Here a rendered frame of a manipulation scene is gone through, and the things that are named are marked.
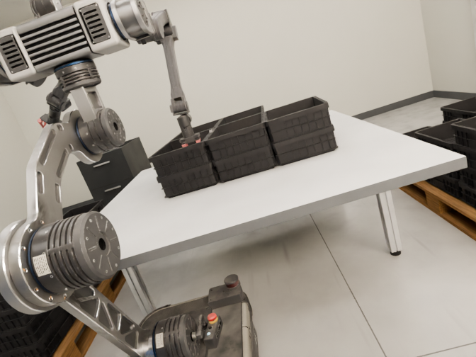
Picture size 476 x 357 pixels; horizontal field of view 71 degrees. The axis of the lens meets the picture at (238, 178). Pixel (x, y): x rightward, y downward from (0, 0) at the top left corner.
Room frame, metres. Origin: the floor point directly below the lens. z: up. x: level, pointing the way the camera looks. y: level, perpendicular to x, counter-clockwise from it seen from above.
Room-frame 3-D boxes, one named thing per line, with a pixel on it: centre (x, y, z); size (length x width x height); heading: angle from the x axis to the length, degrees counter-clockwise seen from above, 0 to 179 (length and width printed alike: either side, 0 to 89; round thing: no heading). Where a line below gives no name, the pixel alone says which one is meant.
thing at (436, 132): (1.84, -1.30, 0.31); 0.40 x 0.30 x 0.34; 175
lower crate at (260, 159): (1.76, -0.08, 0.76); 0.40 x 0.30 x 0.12; 171
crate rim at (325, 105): (1.71, -0.38, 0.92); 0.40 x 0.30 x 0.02; 171
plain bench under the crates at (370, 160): (1.86, 0.00, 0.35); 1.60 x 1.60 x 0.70; 85
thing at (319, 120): (1.71, -0.38, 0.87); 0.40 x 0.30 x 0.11; 171
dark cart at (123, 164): (3.40, 1.12, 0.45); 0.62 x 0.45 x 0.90; 175
